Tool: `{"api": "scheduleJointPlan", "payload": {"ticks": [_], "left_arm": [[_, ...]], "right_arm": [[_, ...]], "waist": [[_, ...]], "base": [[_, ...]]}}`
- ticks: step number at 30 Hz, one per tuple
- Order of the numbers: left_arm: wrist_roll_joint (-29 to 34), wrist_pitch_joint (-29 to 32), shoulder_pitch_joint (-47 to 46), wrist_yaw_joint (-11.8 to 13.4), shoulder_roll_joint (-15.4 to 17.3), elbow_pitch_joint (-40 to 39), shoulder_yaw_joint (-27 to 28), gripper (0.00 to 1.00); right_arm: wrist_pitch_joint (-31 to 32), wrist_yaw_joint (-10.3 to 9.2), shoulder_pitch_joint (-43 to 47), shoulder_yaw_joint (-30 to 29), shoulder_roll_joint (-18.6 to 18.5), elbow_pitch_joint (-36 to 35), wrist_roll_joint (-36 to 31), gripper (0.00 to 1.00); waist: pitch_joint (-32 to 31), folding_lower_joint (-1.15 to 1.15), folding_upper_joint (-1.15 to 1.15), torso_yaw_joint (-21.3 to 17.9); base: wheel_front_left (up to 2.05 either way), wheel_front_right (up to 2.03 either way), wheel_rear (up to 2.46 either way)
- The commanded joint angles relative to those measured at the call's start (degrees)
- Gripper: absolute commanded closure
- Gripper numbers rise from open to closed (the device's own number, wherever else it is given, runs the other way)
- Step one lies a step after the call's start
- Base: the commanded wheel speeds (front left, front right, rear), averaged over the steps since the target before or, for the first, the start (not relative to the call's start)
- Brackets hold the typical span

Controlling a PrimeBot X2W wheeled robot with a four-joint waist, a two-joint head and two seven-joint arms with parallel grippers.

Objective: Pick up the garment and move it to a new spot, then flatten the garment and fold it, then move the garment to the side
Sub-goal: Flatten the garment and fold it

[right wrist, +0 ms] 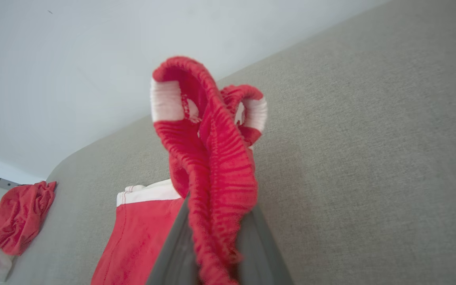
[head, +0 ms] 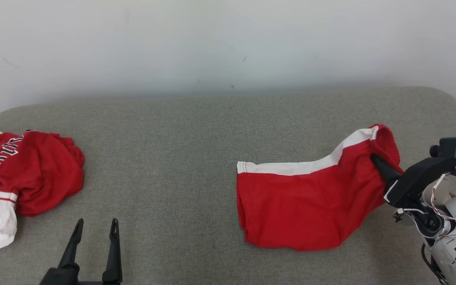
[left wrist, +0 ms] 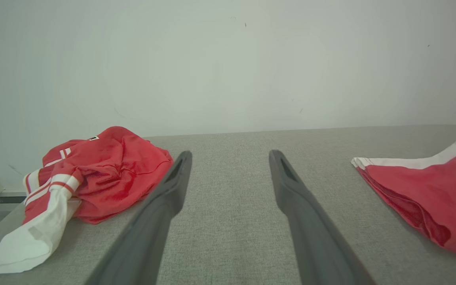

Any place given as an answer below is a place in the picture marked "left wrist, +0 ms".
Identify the red shorts with white stripe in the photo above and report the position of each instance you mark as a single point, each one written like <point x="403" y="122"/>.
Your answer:
<point x="441" y="190"/>

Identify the red jersey with white sleeves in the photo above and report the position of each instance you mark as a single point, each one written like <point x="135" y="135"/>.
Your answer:
<point x="113" y="178"/>

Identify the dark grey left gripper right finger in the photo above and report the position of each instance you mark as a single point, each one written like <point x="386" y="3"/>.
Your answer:
<point x="315" y="245"/>

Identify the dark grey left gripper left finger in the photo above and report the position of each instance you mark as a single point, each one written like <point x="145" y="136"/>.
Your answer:
<point x="141" y="245"/>

